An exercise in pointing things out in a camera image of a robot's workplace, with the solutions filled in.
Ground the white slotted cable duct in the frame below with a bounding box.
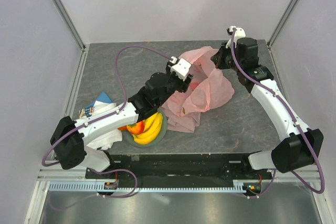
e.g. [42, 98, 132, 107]
[48, 181, 246, 193]

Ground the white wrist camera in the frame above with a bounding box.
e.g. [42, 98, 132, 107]
[225, 26, 246, 48]
[168, 57, 192, 81]

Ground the red-yellow apple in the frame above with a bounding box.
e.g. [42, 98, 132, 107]
[127, 121, 145, 135]

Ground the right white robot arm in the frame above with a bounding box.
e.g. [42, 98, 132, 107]
[211, 37, 323, 179]

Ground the mauve folded cloth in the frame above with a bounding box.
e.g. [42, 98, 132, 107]
[161, 106, 201, 133]

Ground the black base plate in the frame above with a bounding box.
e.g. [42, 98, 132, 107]
[83, 153, 274, 183]

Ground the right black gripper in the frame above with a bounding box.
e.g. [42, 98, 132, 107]
[211, 41, 243, 72]

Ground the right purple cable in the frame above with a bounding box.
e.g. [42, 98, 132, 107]
[229, 28, 326, 195]

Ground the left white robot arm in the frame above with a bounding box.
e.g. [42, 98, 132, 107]
[50, 72, 193, 178]

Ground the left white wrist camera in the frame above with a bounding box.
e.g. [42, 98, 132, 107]
[168, 57, 192, 81]

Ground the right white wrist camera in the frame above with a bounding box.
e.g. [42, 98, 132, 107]
[225, 26, 246, 48]

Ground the aluminium frame post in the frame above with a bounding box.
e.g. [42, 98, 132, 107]
[267, 0, 300, 49]
[52, 0, 86, 50]

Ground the white cloth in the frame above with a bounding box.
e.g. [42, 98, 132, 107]
[79, 100, 122, 151]

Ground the grey-green plate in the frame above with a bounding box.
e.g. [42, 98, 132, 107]
[122, 109, 167, 147]

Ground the left aluminium frame post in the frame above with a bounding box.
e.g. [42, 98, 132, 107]
[52, 0, 86, 50]

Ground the orange tangerine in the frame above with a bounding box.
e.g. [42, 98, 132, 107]
[118, 125, 128, 131]

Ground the aluminium rail front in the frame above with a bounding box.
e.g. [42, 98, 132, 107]
[36, 159, 323, 183]

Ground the pink plastic bag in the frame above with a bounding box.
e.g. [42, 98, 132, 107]
[162, 46, 234, 117]

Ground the yellow banana bunch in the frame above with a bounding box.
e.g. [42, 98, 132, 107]
[132, 112, 163, 145]

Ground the right aluminium frame post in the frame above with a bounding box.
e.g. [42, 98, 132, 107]
[267, 0, 300, 49]

